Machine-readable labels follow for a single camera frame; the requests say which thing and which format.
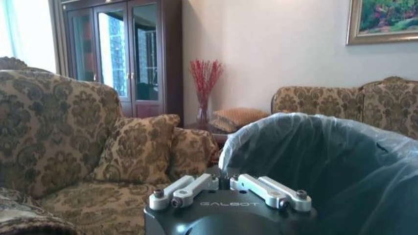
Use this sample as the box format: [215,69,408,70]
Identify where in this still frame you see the gold framed landscape painting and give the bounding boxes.
[346,0,418,47]

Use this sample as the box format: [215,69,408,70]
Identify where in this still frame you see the glass vase red branches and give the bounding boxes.
[190,59,225,125]

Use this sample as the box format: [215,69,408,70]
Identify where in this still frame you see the floral patterned throw pillow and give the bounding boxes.
[90,114,182,185]

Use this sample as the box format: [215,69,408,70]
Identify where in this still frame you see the dark wood glass cabinet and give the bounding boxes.
[48,0,183,121]

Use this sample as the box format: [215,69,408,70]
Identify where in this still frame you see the floral patterned sofa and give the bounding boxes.
[270,76,418,141]

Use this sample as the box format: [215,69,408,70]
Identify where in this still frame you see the black trash bin clear liner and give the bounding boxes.
[205,112,418,235]

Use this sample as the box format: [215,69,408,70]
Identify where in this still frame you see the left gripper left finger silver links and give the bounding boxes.
[150,173,227,211]

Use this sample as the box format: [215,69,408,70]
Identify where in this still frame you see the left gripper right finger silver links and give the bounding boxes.
[225,173,313,212]

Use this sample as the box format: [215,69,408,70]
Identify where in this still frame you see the gold striped cushion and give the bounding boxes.
[209,107,270,133]

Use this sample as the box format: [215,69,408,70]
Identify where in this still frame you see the floral patterned armchair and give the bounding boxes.
[0,56,221,235]

